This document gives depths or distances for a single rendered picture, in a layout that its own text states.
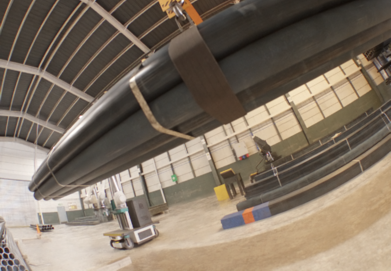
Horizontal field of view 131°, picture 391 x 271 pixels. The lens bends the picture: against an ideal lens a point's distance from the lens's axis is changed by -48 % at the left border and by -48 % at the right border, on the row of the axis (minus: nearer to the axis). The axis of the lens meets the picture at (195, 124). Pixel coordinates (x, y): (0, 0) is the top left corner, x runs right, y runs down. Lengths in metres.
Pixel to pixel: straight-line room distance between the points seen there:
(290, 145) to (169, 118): 9.72
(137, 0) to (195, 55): 9.31
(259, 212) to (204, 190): 8.99
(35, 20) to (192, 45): 10.62
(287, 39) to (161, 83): 0.55
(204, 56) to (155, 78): 0.23
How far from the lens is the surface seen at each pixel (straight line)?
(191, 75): 0.68
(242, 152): 10.16
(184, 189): 11.91
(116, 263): 2.24
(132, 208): 3.32
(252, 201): 3.32
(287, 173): 3.45
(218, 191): 6.52
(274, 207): 2.41
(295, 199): 2.39
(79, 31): 11.08
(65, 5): 10.39
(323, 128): 10.75
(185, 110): 0.72
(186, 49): 0.69
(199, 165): 11.41
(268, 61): 0.68
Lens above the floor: 0.71
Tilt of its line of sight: 21 degrees up
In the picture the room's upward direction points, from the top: 19 degrees counter-clockwise
